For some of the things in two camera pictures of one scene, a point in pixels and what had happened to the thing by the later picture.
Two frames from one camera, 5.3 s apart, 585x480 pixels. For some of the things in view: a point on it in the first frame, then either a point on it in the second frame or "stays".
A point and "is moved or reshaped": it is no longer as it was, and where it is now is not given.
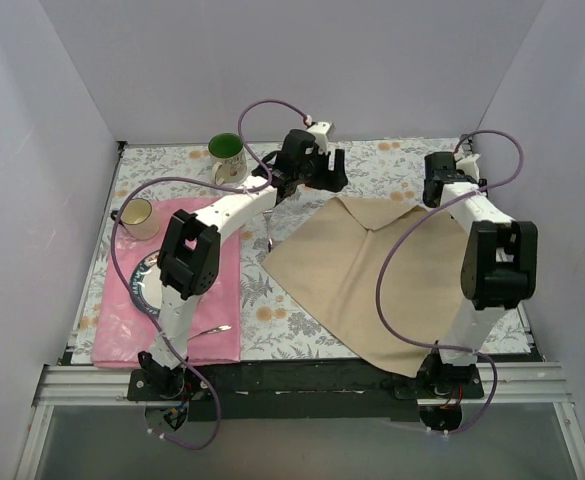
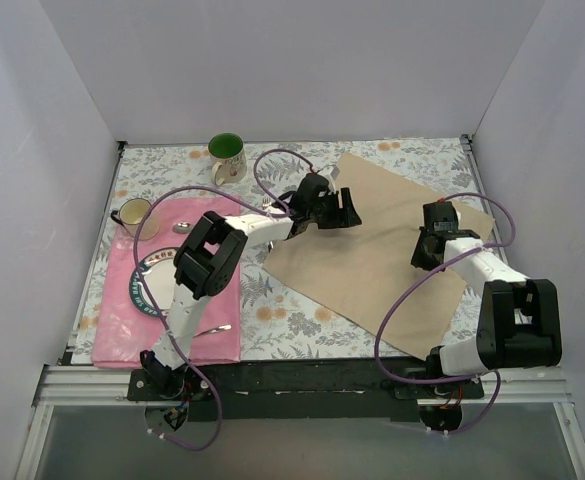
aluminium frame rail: x=503 y=384 stays
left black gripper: x=332 y=170 → x=333 y=209
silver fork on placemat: x=224 y=327 stays
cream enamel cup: x=139 y=218 stays
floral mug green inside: x=228 y=152 stays
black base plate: x=300 y=390 stays
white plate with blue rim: x=146 y=284 stays
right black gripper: x=432 y=187 → x=423 y=251
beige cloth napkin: x=334 y=258 is moved or reshaped
